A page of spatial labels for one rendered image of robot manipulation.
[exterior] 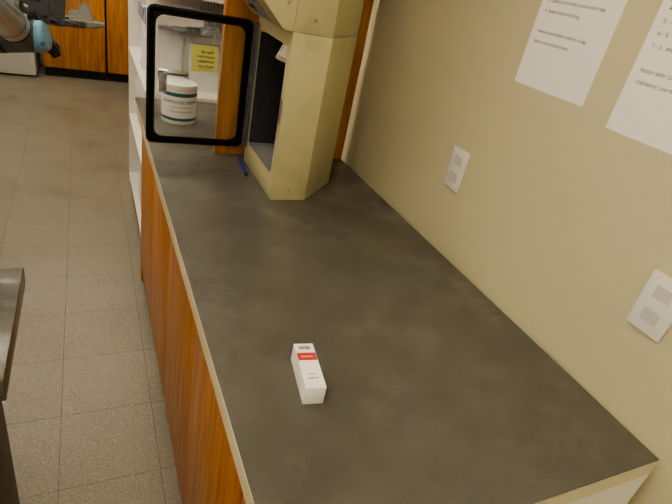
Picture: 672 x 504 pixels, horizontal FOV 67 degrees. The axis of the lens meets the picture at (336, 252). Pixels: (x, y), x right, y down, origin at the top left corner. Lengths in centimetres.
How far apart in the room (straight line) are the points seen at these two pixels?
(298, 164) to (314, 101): 19
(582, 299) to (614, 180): 25
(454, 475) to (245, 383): 36
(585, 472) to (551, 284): 42
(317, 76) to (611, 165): 77
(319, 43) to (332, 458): 103
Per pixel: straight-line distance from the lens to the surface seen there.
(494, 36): 140
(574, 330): 119
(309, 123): 147
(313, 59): 143
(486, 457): 91
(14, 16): 147
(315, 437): 83
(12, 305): 108
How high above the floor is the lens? 156
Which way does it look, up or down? 29 degrees down
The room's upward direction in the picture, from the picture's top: 13 degrees clockwise
